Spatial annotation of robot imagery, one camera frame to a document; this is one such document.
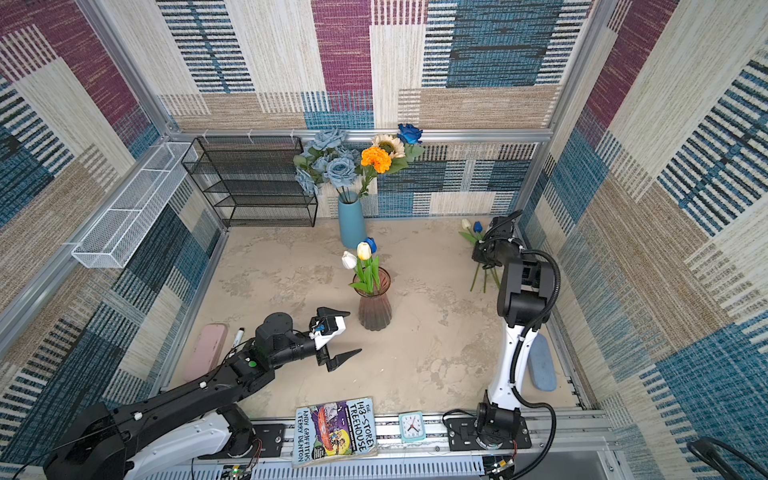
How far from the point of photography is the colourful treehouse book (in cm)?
71

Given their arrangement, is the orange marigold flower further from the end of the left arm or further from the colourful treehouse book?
the colourful treehouse book

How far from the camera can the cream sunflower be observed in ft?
2.71
